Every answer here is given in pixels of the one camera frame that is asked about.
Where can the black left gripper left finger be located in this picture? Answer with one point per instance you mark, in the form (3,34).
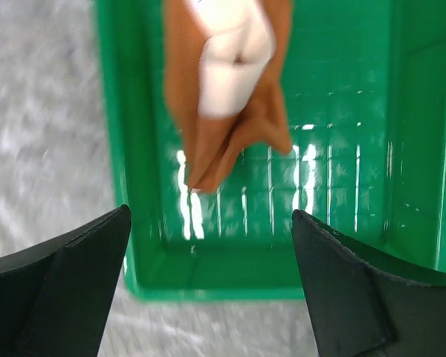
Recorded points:
(55,296)

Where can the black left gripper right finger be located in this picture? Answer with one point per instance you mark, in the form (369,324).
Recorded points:
(363,301)

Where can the orange underwear with cream waistband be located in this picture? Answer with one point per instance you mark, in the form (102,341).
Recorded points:
(223,64)

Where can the green plastic tray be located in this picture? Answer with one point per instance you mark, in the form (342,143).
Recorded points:
(365,87)

